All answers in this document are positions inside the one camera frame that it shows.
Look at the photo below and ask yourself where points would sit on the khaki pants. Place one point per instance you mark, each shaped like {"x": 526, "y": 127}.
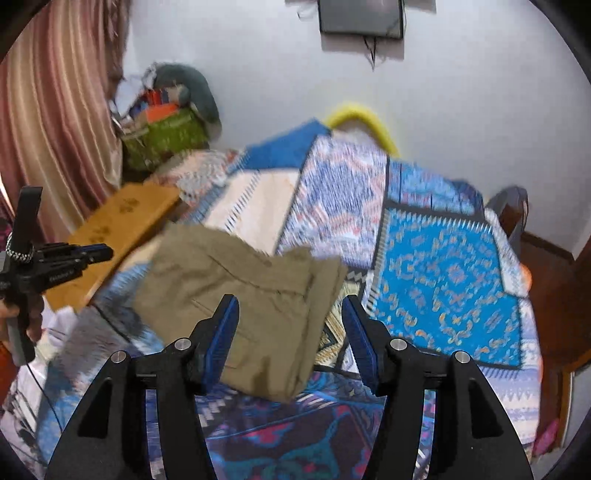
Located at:
{"x": 258, "y": 295}

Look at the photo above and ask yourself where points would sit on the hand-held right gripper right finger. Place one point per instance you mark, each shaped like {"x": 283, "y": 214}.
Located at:
{"x": 358, "y": 346}

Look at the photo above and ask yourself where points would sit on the green printed bag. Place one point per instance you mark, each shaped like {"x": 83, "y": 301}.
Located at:
{"x": 171, "y": 134}

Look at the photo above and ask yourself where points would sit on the pink shoe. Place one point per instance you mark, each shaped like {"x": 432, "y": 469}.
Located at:
{"x": 545, "y": 438}

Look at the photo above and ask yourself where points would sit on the grey purple bag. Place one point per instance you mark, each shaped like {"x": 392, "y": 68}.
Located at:
{"x": 512, "y": 217}

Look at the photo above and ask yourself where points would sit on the striped pink curtain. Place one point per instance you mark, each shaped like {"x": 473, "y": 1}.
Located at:
{"x": 55, "y": 92}

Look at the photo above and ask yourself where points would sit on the yellow foam tube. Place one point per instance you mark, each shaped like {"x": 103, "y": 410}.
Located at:
{"x": 355, "y": 110}

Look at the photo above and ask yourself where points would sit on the brown cardboard box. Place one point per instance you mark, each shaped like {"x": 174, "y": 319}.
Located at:
{"x": 120, "y": 217}

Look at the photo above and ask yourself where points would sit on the orange box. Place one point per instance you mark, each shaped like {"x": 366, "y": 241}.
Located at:
{"x": 161, "y": 112}

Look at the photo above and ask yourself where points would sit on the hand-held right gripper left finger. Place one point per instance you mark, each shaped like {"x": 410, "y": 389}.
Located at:
{"x": 226, "y": 337}

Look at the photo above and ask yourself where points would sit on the patterned patchwork blanket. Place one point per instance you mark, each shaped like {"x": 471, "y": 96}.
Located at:
{"x": 438, "y": 277}

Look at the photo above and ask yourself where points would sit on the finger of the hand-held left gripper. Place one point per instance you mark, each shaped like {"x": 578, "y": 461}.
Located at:
{"x": 94, "y": 253}

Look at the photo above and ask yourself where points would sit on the grey plush cushion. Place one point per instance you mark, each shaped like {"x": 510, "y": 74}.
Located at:
{"x": 203, "y": 87}

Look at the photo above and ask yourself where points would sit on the person's left hand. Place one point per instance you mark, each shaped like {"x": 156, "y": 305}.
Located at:
{"x": 35, "y": 330}

